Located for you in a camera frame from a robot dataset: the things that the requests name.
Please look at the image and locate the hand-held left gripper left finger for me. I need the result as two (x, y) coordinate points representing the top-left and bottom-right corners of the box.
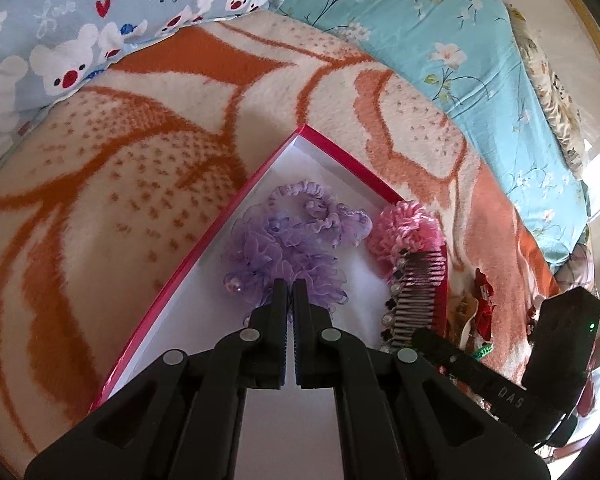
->
(24, 279), (293, 480)

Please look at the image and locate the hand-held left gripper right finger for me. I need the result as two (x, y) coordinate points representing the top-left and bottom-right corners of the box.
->
(292, 279), (551, 480)

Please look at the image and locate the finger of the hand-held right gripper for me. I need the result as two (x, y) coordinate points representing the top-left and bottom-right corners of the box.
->
(412, 329), (481, 386)

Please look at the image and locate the beige hair claw clip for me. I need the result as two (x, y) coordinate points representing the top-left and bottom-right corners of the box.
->
(449, 292), (478, 348)

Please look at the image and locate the red velvet hair bow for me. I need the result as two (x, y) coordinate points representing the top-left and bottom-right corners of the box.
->
(472, 267), (499, 341)

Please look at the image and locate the purple ruffled scrunchie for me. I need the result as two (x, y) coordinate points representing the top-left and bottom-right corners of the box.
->
(222, 180), (373, 317)

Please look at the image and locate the pink flower hair comb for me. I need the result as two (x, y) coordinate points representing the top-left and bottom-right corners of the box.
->
(365, 200), (448, 356)

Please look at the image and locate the red cardboard box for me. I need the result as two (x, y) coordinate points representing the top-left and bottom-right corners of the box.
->
(87, 124), (451, 413)

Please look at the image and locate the orange and white blanket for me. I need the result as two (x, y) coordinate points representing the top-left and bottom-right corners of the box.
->
(0, 15), (563, 466)

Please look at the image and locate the blue floral bed sheet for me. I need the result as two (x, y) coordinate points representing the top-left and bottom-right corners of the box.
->
(257, 0), (592, 267)

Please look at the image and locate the bear print pillow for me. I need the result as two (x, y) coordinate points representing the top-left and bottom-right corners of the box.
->
(0, 0), (272, 161)

